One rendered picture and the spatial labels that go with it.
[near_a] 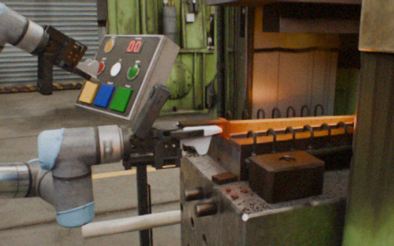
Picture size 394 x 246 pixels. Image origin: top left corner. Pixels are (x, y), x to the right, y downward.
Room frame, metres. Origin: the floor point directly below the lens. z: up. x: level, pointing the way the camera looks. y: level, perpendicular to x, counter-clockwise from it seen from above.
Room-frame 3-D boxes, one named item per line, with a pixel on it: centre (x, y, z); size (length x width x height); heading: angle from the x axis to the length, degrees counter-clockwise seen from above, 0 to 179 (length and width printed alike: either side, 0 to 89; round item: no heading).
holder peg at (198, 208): (0.71, -0.01, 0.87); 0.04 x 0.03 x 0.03; 110
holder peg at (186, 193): (0.78, 0.02, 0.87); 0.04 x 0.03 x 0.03; 110
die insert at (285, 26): (0.90, -0.29, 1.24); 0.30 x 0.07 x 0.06; 110
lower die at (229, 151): (0.91, -0.24, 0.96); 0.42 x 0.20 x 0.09; 110
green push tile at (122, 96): (1.18, 0.24, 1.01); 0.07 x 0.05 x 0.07; 45
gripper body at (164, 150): (0.76, 0.10, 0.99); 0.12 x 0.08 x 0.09; 110
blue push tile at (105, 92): (1.25, 0.32, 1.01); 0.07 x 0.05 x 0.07; 45
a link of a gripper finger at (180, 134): (0.76, 0.04, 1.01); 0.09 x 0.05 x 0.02; 107
